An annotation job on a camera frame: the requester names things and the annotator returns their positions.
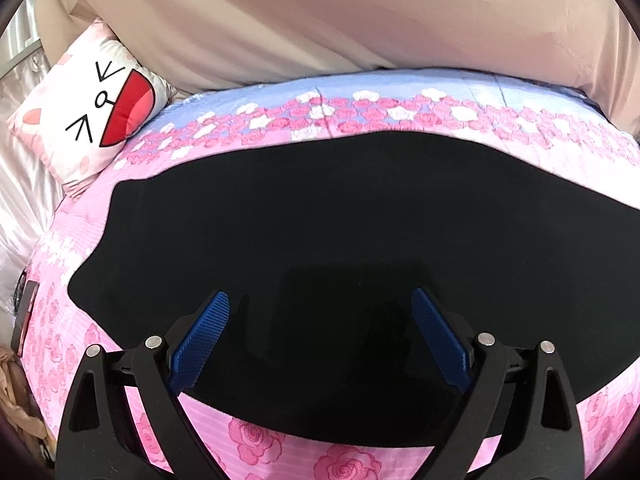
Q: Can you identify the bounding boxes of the white cat face pillow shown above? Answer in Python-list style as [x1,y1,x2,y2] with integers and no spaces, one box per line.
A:
[6,16,178,198]

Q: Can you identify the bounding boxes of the shiny pale satin cloth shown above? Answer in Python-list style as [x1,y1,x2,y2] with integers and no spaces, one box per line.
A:
[0,0,66,351]

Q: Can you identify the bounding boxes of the beige curtain cloth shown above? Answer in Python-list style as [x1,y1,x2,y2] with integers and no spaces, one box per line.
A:
[37,0,640,136]

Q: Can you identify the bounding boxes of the dark mobile phone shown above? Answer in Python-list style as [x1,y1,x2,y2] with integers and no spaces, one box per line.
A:
[10,270,41,356]

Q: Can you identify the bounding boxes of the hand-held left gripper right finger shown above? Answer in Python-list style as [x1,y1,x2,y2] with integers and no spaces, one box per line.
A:
[410,287,586,480]

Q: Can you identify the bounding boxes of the brown crumpled bag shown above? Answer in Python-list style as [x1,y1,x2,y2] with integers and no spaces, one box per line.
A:
[0,345,56,461]

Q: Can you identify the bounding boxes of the pink floral bed sheet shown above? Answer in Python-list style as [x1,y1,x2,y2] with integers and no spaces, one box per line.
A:
[10,70,640,480]

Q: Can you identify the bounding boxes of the black pants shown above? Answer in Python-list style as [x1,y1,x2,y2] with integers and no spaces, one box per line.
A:
[67,127,640,448]

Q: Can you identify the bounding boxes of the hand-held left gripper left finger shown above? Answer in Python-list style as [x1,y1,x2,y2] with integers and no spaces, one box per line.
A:
[56,290,236,480]

